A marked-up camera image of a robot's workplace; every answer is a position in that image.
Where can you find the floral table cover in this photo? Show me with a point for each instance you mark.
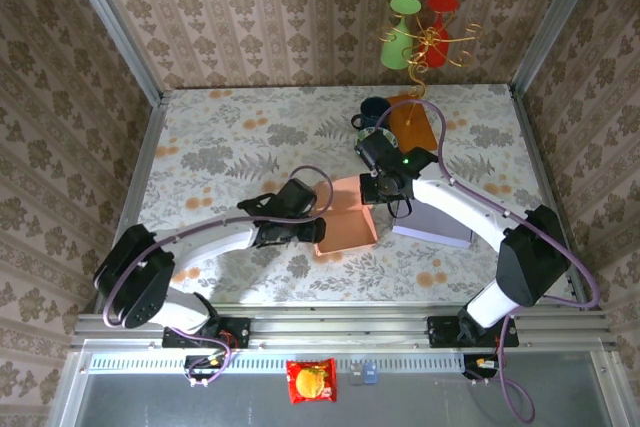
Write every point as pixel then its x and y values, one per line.
pixel 350 272

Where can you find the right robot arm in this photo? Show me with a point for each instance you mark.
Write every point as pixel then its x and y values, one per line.
pixel 535 257

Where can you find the perforated metal strip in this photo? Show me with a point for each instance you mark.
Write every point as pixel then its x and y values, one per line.
pixel 270 363

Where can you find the aluminium side rail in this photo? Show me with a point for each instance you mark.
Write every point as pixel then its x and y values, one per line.
pixel 536 147
pixel 149 137

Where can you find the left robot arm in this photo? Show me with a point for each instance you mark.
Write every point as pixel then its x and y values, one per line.
pixel 135 277

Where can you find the small blue sachet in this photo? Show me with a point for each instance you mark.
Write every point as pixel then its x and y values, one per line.
pixel 370 376

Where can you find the green leaf pattern bowl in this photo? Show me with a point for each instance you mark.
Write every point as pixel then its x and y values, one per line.
pixel 390 136

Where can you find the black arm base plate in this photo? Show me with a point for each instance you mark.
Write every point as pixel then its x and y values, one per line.
pixel 440 332
pixel 240 332

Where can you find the orange paper box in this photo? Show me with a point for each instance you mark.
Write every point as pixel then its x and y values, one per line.
pixel 347 232

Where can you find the red goblet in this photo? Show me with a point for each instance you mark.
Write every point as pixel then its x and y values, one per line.
pixel 442 3

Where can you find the aluminium front rail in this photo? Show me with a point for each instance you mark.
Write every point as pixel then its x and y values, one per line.
pixel 340 327

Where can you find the dark blue mug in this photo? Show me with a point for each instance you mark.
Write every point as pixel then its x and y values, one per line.
pixel 372 107

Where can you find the green goblet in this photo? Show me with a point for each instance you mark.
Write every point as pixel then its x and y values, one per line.
pixel 395 52

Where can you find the orange wooden board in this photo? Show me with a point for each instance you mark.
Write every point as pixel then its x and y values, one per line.
pixel 415 129

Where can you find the aluminium frame post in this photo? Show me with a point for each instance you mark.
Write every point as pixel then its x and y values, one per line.
pixel 115 22
pixel 555 22

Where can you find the white paper box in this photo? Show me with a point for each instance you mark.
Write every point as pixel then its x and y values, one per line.
pixel 435 229

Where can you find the small grey sachet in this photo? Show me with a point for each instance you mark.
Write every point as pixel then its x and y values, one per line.
pixel 356 376

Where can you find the red snack packet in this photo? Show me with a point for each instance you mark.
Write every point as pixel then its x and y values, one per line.
pixel 310 382

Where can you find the grey metal shelf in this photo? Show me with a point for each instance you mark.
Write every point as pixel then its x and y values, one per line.
pixel 425 402

